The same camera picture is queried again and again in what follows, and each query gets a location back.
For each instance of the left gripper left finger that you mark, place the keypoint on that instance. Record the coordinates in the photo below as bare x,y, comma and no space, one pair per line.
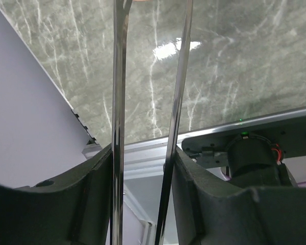
70,208

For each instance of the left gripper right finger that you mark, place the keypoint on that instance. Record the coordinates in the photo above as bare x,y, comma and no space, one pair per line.
209,210

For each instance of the metal tongs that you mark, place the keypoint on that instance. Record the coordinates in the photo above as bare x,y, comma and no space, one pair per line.
121,10

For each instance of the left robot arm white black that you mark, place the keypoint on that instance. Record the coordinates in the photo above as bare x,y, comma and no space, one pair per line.
258,205

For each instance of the aluminium mounting rail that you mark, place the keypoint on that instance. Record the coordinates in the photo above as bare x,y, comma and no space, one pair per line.
144,159

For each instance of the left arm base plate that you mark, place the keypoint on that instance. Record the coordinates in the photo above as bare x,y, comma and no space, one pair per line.
261,144

